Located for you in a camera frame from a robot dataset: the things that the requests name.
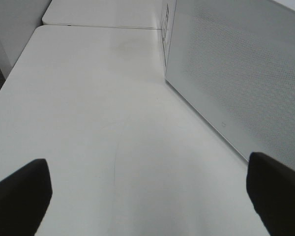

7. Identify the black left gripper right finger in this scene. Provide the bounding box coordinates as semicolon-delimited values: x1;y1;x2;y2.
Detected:
246;152;295;236

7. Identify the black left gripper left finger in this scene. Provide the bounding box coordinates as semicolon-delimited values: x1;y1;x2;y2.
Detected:
0;159;53;236

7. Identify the white microwave door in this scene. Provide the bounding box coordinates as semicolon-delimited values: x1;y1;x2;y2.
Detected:
166;0;295;170

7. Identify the white microwave oven body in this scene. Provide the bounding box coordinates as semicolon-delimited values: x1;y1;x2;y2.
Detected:
158;0;177;75

